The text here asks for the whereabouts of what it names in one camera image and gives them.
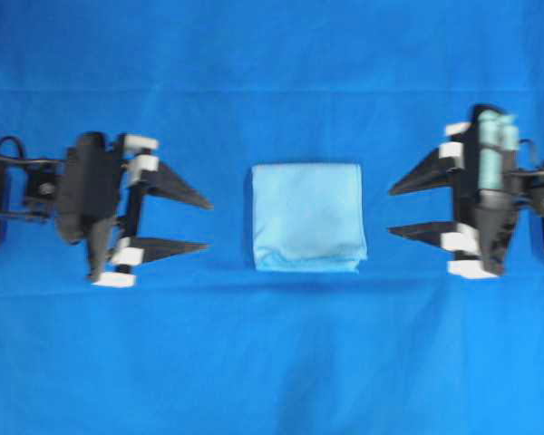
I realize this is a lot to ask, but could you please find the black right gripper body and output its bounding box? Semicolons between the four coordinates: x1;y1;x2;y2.
443;103;520;277

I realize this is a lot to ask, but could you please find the light blue towel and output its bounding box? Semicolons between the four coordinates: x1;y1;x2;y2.
251;163;367;273

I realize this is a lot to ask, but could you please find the blue tablecloth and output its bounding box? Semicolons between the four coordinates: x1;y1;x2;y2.
0;1;544;434

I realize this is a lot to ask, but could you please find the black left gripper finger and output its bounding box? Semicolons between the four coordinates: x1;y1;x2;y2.
111;237;209;266
127;155;213;209

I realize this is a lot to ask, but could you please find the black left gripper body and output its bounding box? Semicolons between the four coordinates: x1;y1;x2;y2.
24;131;159;287

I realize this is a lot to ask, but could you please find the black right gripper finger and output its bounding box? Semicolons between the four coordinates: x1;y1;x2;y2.
388;221;479;254
388;142;463;196

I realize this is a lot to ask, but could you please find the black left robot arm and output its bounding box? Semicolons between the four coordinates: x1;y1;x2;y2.
0;131;213;288

